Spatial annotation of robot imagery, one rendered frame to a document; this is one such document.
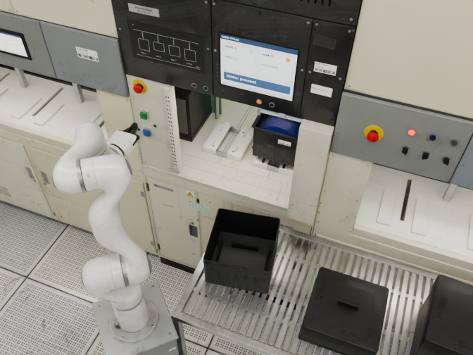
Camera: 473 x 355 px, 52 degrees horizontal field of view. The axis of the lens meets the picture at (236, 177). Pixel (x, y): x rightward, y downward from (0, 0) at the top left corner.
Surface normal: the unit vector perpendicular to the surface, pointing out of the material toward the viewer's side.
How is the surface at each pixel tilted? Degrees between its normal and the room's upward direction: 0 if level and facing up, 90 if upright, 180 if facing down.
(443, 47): 90
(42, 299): 0
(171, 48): 90
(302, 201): 90
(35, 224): 0
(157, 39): 90
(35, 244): 0
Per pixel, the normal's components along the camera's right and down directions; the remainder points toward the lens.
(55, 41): -0.36, 0.68
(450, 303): 0.01, -0.68
